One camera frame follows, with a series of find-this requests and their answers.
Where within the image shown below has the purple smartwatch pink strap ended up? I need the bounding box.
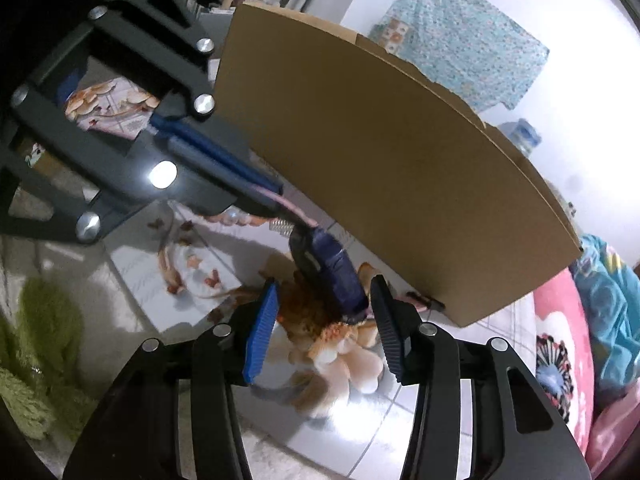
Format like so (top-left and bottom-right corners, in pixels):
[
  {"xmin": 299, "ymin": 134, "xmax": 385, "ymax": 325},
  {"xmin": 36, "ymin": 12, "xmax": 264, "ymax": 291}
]
[{"xmin": 249, "ymin": 183, "xmax": 446, "ymax": 325}]

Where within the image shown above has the blue water dispenser bottle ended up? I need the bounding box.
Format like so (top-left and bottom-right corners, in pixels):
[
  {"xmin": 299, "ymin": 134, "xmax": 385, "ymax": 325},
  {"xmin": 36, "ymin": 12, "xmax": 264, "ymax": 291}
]
[{"xmin": 499, "ymin": 118, "xmax": 542, "ymax": 157}]

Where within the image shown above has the pink floral bed sheet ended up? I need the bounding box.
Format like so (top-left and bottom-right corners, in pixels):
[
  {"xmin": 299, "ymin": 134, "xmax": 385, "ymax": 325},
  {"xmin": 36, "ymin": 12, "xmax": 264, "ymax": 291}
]
[{"xmin": 534, "ymin": 269, "xmax": 639, "ymax": 478}]

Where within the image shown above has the green fuzzy sleeve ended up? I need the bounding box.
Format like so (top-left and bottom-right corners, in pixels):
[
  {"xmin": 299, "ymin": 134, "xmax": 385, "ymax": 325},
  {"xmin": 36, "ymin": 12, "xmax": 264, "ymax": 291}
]
[{"xmin": 1, "ymin": 278, "xmax": 96, "ymax": 442}]

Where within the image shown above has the blue patterned blanket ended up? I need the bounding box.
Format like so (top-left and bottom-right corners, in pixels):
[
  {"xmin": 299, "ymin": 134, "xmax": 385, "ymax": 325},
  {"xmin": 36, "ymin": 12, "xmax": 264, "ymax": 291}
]
[{"xmin": 570, "ymin": 234, "xmax": 639, "ymax": 404}]

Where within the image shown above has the teal patterned wall cloth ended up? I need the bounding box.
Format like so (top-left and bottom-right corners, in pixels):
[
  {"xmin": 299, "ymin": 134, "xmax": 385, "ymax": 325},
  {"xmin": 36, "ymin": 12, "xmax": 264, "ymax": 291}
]
[{"xmin": 369, "ymin": 0, "xmax": 549, "ymax": 113}]

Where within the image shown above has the brown cardboard box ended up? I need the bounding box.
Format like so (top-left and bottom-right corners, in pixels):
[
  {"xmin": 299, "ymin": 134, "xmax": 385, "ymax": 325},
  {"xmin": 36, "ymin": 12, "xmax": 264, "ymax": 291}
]
[{"xmin": 215, "ymin": 3, "xmax": 580, "ymax": 326}]

